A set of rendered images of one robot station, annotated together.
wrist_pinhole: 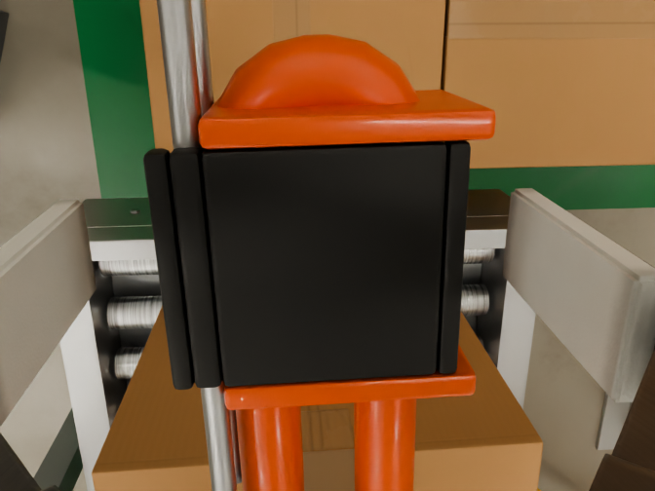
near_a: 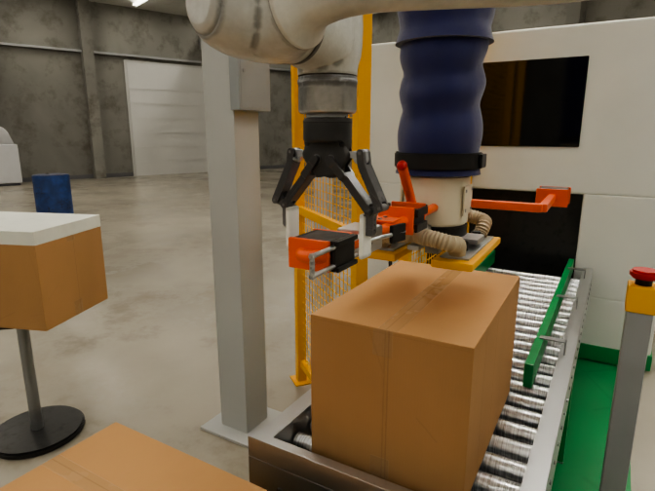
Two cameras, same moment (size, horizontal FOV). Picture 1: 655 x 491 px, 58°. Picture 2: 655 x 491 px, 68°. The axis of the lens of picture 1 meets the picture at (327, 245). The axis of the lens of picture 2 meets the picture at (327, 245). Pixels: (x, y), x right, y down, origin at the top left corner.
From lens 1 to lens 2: 0.72 m
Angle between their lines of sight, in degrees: 57
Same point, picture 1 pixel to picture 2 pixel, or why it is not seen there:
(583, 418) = not seen: hidden behind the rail
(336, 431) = (378, 342)
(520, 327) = (289, 412)
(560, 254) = (291, 226)
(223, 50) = not seen: outside the picture
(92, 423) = (539, 461)
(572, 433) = not seen: hidden behind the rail
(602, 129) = (189, 473)
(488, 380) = (316, 353)
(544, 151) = (222, 477)
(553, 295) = (295, 226)
